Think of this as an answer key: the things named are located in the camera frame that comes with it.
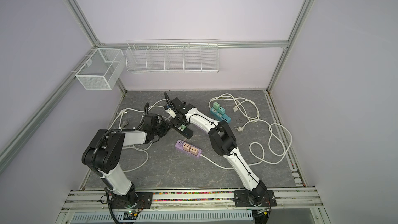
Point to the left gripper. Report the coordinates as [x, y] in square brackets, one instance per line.
[165, 124]

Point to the green plug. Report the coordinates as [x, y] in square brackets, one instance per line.
[216, 105]
[182, 127]

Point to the black power strip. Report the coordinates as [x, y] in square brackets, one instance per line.
[187, 133]

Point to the teal power strip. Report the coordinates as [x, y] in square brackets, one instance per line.
[220, 117]

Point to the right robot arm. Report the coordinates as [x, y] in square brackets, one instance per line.
[223, 142]

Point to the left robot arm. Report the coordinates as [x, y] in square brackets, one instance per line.
[103, 154]

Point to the pink plug front strip left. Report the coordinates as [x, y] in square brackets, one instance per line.
[186, 147]

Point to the pink plug strip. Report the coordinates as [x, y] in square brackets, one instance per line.
[186, 147]
[195, 151]

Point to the pink plug front strip right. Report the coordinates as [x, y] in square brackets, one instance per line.
[195, 151]

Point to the white mesh box basket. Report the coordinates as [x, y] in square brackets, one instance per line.
[102, 69]

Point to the grey wall plug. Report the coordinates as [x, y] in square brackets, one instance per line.
[124, 124]

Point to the white wire basket rack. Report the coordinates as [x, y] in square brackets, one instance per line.
[172, 55]

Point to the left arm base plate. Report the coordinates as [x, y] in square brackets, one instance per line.
[138, 200]

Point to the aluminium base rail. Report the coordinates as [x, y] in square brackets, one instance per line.
[194, 199]

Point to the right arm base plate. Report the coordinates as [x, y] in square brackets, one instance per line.
[245, 198]

